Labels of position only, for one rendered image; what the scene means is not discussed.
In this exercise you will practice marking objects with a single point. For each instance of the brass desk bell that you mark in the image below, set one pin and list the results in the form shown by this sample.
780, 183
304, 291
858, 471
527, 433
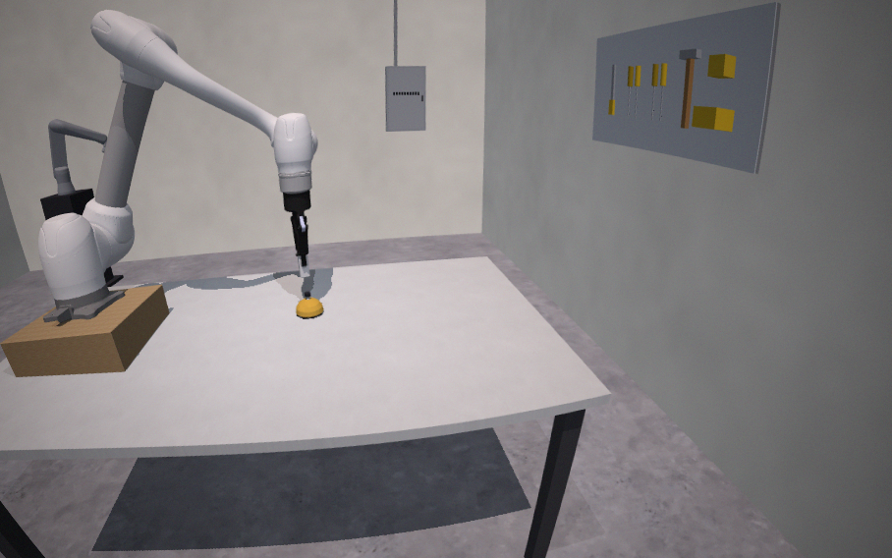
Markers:
309, 307

